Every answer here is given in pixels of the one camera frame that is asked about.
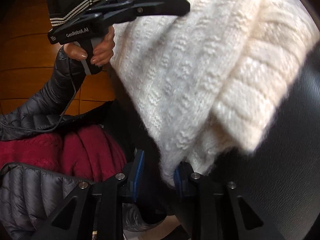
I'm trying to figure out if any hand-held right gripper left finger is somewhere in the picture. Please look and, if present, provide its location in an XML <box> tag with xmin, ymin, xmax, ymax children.
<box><xmin>30</xmin><ymin>149</ymin><xmax>145</xmax><ymax>240</ymax></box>

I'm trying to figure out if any person's left hand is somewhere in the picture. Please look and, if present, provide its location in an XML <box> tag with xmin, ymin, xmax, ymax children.
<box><xmin>62</xmin><ymin>26</ymin><xmax>116</xmax><ymax>66</ymax></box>

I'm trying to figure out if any person's red sweater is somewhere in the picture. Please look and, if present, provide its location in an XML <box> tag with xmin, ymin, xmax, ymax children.
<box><xmin>0</xmin><ymin>125</ymin><xmax>128</xmax><ymax>183</ymax></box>

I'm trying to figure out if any person's black puffer jacket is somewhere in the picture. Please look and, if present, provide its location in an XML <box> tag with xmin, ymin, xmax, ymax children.
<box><xmin>0</xmin><ymin>100</ymin><xmax>170</xmax><ymax>240</ymax></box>

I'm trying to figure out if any cream knit sweater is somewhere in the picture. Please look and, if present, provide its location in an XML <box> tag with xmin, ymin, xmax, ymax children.
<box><xmin>109</xmin><ymin>0</ymin><xmax>317</xmax><ymax>188</ymax></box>

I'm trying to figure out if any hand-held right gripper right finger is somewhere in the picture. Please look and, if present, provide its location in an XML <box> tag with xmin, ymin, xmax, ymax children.
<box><xmin>174</xmin><ymin>162</ymin><xmax>285</xmax><ymax>240</ymax></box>

